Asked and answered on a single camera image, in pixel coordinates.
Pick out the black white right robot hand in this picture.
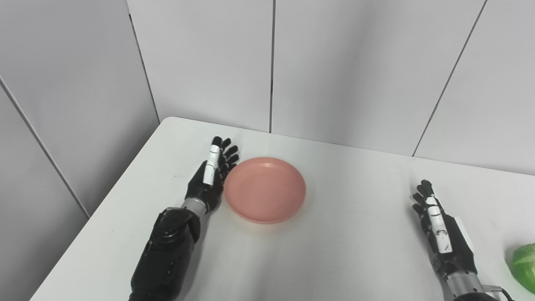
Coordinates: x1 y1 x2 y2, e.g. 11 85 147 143
412 179 479 280

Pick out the pink plate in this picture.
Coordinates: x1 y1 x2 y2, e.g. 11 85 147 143
223 156 307 224

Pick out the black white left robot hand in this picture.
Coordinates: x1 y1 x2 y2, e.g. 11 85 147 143
184 136 240 212

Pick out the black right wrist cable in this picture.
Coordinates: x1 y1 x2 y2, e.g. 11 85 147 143
481 284 516 301

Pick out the green white cabbage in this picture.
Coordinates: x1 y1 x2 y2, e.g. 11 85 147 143
505 243 535 294

